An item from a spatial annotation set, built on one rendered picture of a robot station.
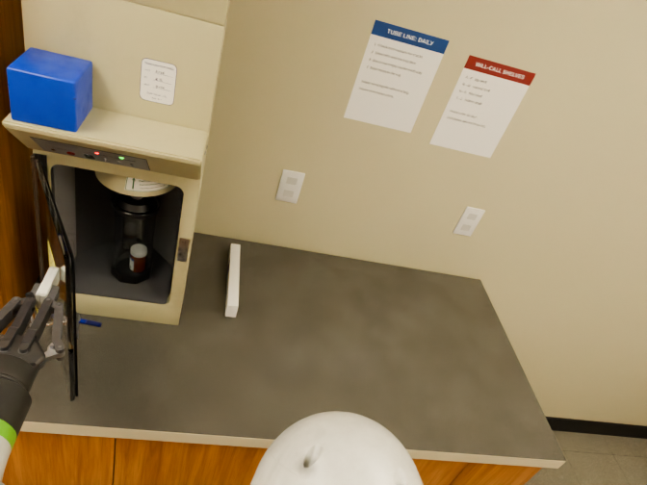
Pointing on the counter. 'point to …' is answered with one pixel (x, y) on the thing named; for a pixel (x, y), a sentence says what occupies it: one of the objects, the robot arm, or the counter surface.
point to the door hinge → (40, 162)
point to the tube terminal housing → (101, 90)
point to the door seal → (72, 284)
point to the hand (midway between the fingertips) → (48, 287)
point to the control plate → (91, 153)
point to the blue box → (50, 89)
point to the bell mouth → (132, 185)
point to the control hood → (126, 140)
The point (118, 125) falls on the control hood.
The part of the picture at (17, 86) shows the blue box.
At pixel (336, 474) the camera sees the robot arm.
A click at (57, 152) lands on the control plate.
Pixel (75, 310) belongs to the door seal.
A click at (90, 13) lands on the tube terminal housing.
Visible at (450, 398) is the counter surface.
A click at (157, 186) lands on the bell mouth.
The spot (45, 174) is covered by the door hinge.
